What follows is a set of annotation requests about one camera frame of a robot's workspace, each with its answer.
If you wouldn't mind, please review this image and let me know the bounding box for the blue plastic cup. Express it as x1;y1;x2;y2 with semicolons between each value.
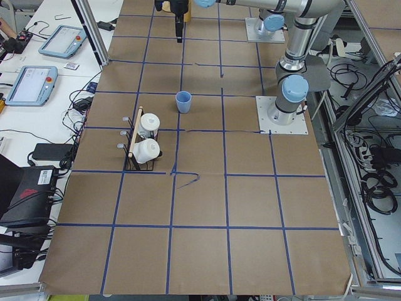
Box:
175;91;192;114

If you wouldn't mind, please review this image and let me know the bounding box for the white mug rack end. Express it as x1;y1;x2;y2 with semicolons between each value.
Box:
138;113;160;138
133;139;160;164

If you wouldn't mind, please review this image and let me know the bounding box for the bamboo chopstick holder cup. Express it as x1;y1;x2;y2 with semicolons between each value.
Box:
162;0;192;23

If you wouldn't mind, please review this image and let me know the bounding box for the blue teach pendant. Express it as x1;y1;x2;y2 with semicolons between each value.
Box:
5;66;58;107
38;25;87;59

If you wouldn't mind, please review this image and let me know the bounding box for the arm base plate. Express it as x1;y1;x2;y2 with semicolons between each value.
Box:
245;18;285;44
256;96;308;135

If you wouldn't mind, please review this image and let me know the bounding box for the aluminium frame post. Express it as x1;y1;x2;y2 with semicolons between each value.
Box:
71;0;110;66

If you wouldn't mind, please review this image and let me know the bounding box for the lower blue teach pendant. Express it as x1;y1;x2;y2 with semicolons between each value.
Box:
5;66;58;107

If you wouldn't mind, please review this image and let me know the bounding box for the black wire mug rack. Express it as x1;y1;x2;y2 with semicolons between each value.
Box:
117;111;163;171

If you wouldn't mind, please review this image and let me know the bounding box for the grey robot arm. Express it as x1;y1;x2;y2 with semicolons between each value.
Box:
259;1;344;125

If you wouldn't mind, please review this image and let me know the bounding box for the black computer box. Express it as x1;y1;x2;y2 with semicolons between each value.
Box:
1;156;59;228

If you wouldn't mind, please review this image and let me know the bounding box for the white mug far rack end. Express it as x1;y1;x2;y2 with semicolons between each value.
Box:
138;113;160;138

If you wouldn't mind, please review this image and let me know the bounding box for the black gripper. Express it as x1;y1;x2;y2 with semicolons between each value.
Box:
169;0;189;43

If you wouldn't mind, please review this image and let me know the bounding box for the wooden rack rod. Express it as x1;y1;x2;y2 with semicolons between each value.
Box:
128;106;143;158

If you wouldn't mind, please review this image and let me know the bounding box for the black power adapter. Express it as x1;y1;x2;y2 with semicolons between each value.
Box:
28;143;73;166

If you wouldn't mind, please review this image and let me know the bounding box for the white mug near rack end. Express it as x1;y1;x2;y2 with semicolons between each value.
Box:
133;139;160;164

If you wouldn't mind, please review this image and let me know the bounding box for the upper blue teach pendant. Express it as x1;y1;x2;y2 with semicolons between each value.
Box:
38;25;87;59

